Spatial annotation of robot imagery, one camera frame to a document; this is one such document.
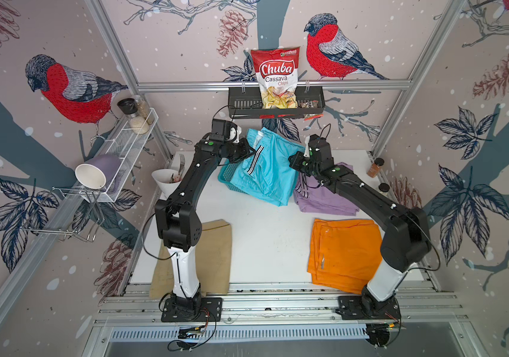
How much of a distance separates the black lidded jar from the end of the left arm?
Result: 13.3 inches

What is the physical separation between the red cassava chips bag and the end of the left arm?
0.22 metres

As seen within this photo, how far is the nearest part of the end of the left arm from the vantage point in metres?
0.68

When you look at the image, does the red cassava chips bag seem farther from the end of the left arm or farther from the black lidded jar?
the black lidded jar

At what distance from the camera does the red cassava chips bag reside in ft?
2.66

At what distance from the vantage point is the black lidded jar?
80 cm

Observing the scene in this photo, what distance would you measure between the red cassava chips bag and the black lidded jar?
479mm
